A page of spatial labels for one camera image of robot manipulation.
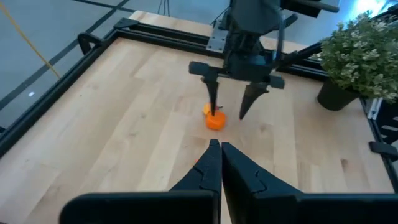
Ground yellow hanging cable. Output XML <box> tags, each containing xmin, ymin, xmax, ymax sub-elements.
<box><xmin>0</xmin><ymin>1</ymin><xmax>62</xmax><ymax>78</ymax></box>

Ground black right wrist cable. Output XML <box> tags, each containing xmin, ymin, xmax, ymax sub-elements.
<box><xmin>270</xmin><ymin>9</ymin><xmax>286</xmax><ymax>63</ymax></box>

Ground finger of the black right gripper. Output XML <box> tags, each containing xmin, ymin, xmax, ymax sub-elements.
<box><xmin>239</xmin><ymin>83</ymin><xmax>270</xmax><ymax>121</ymax></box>
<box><xmin>201</xmin><ymin>76</ymin><xmax>220</xmax><ymax>117</ymax></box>

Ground green artificial potted plant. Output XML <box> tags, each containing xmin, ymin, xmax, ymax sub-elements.
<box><xmin>310</xmin><ymin>11</ymin><xmax>398</xmax><ymax>112</ymax></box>

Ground blocky orange pepper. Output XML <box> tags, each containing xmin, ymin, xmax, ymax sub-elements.
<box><xmin>205</xmin><ymin>109</ymin><xmax>228</xmax><ymax>131</ymax></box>

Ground grey metal mounting plate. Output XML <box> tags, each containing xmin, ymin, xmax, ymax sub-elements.
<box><xmin>206</xmin><ymin>22</ymin><xmax>230</xmax><ymax>53</ymax></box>

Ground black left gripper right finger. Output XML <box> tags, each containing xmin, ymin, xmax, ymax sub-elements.
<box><xmin>221</xmin><ymin>142</ymin><xmax>398</xmax><ymax>224</ymax></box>

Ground black aluminium table frame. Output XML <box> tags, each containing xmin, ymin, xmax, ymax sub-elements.
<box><xmin>0</xmin><ymin>17</ymin><xmax>398</xmax><ymax>194</ymax></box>

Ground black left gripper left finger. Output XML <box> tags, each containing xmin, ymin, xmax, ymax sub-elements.
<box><xmin>58</xmin><ymin>139</ymin><xmax>223</xmax><ymax>224</ymax></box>

